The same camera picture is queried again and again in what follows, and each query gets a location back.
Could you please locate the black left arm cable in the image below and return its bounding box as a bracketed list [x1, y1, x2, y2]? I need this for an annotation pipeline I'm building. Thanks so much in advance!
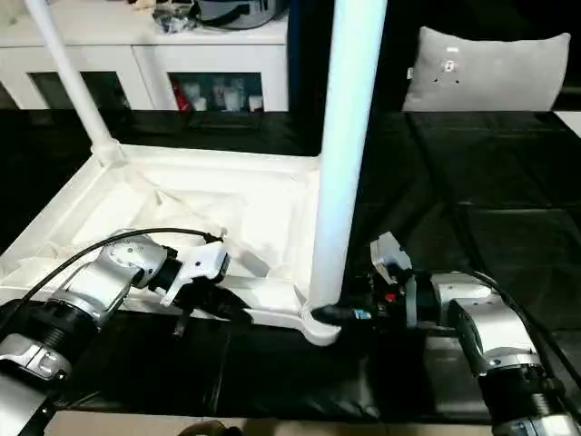
[0, 226, 224, 328]

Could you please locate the white plastic table leg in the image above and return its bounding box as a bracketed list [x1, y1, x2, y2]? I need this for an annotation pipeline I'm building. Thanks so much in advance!
[22, 0, 126, 168]
[308, 0, 390, 319]

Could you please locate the black cabinet with gold label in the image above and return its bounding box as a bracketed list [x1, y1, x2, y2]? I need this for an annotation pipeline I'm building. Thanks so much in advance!
[285, 0, 426, 114]

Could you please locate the grey helmet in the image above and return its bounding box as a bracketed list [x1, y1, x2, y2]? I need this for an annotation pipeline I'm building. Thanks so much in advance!
[194, 0, 286, 30]

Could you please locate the grey cushion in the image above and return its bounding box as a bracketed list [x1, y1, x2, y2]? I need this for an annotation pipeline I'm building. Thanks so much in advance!
[401, 25, 572, 113]

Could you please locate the white plastic table top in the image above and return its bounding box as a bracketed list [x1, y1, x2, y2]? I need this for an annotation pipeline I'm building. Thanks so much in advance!
[0, 144, 342, 349]

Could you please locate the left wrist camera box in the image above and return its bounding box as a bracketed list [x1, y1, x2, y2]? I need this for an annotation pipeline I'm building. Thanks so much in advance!
[161, 243, 231, 308]

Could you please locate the dark clutter pile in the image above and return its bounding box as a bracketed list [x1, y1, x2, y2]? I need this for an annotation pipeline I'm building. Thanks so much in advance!
[152, 6, 197, 35]

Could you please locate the white sideboard with glass doors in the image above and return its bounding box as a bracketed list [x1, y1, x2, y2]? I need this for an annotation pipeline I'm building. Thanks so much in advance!
[0, 0, 291, 113]

